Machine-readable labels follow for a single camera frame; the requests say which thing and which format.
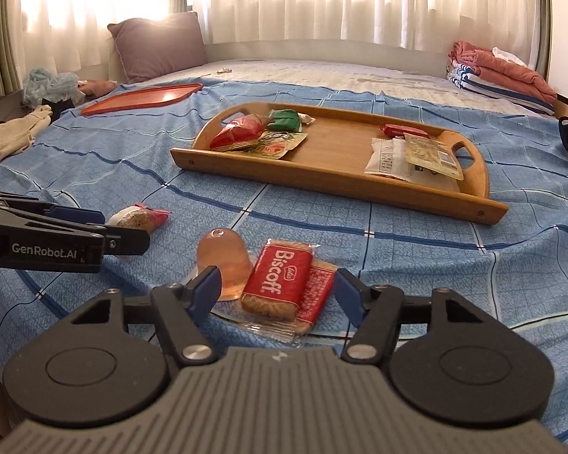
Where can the large red snack packet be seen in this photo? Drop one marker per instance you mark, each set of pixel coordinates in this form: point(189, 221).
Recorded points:
point(239, 132)

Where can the light blue plastic bag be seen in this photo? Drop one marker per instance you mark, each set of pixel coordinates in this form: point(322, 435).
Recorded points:
point(47, 85)

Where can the clear jelly cup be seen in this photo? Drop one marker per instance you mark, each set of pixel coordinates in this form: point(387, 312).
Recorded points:
point(220, 257)

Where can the stack of folded towels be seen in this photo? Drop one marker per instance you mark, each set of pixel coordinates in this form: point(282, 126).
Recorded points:
point(506, 73)

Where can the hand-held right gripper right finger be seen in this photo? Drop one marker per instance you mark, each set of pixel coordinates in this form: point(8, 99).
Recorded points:
point(350, 293)

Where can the wooden serving tray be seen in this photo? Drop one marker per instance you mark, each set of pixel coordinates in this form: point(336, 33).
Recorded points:
point(336, 151)

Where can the clear packet with orange print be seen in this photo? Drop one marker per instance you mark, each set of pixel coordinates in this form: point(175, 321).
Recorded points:
point(277, 144)

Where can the red label biscuit packet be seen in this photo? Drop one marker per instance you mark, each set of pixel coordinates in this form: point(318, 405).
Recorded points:
point(319, 293)
point(277, 276)

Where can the pink rice snack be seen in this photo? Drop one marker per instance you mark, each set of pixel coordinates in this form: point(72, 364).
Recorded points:
point(135, 217)

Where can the white folded cloth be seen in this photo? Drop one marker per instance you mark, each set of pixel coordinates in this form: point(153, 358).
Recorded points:
point(507, 54)

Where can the blue checked bedsheet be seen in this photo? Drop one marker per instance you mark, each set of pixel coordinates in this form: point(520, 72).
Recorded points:
point(525, 269)

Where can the beige nut packet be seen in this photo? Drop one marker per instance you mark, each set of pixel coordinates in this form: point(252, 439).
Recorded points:
point(430, 156)

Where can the white sheer curtain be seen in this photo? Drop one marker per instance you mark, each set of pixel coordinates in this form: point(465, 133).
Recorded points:
point(336, 0)

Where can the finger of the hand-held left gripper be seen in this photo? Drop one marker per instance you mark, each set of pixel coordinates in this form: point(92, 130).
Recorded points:
point(75, 213)
point(128, 241)

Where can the white printed packet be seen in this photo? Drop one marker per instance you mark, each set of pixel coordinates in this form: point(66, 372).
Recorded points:
point(386, 161)

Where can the dark small bag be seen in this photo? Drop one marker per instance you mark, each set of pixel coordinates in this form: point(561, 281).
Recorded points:
point(59, 106)

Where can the beige crumpled cloth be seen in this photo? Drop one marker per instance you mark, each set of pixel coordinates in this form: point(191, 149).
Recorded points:
point(14, 137)

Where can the green snack packet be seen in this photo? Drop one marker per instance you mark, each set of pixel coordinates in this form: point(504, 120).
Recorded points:
point(284, 119)

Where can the blue striped folded towels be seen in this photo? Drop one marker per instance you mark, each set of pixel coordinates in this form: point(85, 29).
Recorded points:
point(478, 85)

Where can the red snack bar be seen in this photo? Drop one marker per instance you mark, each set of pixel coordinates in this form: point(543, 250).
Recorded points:
point(402, 130)

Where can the white patterned mattress cover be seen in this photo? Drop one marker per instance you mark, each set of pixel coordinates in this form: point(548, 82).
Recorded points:
point(336, 73)

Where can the orange plastic tray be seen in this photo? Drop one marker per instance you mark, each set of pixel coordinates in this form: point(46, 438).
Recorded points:
point(142, 98)

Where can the purple pillow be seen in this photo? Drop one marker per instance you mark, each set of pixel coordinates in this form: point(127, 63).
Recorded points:
point(161, 47)

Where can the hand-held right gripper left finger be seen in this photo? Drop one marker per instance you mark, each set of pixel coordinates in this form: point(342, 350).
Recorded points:
point(203, 288)

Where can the pinkish brown cloth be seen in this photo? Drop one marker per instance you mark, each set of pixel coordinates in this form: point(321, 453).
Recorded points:
point(97, 87)

